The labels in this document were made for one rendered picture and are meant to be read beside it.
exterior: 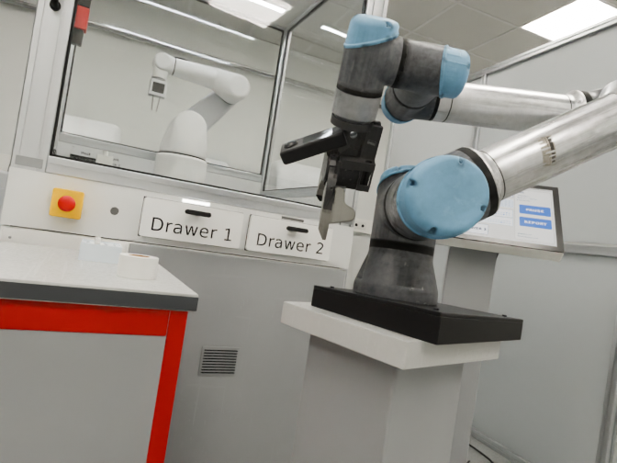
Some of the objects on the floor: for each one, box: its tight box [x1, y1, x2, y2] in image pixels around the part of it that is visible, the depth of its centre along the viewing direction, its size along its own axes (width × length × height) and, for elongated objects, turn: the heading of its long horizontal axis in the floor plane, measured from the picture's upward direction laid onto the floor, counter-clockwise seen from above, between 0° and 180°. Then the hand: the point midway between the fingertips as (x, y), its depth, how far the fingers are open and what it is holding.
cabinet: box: [0, 224, 346, 463], centre depth 179 cm, size 95×103×80 cm
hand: (318, 219), depth 86 cm, fingers open, 14 cm apart
